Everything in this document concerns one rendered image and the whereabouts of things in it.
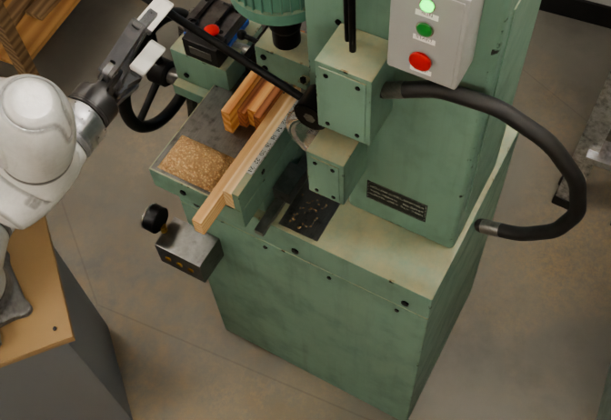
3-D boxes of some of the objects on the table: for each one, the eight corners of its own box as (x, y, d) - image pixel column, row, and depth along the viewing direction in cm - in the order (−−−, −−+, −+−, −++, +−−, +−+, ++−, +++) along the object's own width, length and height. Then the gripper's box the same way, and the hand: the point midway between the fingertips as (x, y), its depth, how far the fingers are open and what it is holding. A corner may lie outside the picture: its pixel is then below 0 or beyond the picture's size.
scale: (371, -7, 163) (371, -7, 163) (377, -5, 163) (377, -5, 163) (245, 172, 141) (245, 172, 141) (252, 175, 141) (252, 175, 141)
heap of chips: (182, 135, 153) (179, 126, 151) (236, 159, 149) (235, 151, 147) (156, 167, 149) (154, 159, 147) (212, 193, 146) (210, 185, 143)
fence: (381, -3, 170) (382, -23, 166) (387, -1, 170) (388, -20, 165) (235, 209, 144) (231, 193, 139) (242, 213, 143) (238, 196, 138)
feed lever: (358, 128, 131) (119, -17, 133) (368, 110, 125) (118, -41, 127) (343, 149, 129) (101, 2, 131) (353, 132, 123) (99, -22, 125)
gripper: (103, 158, 135) (173, 71, 145) (107, 90, 113) (190, -7, 122) (66, 134, 135) (138, 49, 145) (64, 61, 113) (149, -35, 122)
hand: (158, 27), depth 133 cm, fingers open, 13 cm apart
